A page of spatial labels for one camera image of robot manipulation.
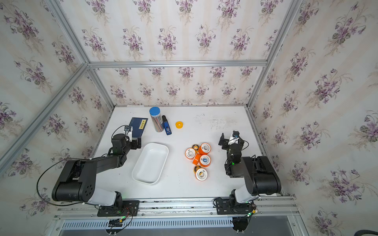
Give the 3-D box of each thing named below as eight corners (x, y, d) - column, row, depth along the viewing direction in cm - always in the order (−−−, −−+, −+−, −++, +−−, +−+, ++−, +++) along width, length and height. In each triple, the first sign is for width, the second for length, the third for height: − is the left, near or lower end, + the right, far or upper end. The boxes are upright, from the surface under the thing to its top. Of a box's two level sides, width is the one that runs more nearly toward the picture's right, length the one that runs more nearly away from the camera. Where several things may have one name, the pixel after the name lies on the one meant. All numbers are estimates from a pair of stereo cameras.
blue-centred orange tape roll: (199, 167, 87) (200, 165, 85) (199, 156, 92) (199, 154, 90) (210, 167, 87) (211, 165, 85) (209, 156, 92) (210, 154, 90)
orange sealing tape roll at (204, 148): (201, 157, 93) (202, 153, 88) (198, 148, 97) (198, 144, 93) (211, 154, 94) (212, 150, 90) (207, 145, 98) (208, 141, 94)
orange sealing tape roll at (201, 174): (200, 183, 82) (200, 181, 80) (193, 174, 86) (194, 172, 83) (208, 177, 85) (209, 174, 82) (202, 168, 88) (203, 165, 85)
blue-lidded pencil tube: (154, 132, 105) (148, 114, 90) (155, 124, 110) (150, 106, 95) (163, 132, 105) (159, 114, 90) (164, 124, 110) (160, 106, 95)
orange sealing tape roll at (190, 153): (185, 159, 91) (185, 158, 89) (185, 149, 95) (185, 147, 94) (195, 159, 91) (195, 158, 89) (195, 149, 95) (195, 147, 94)
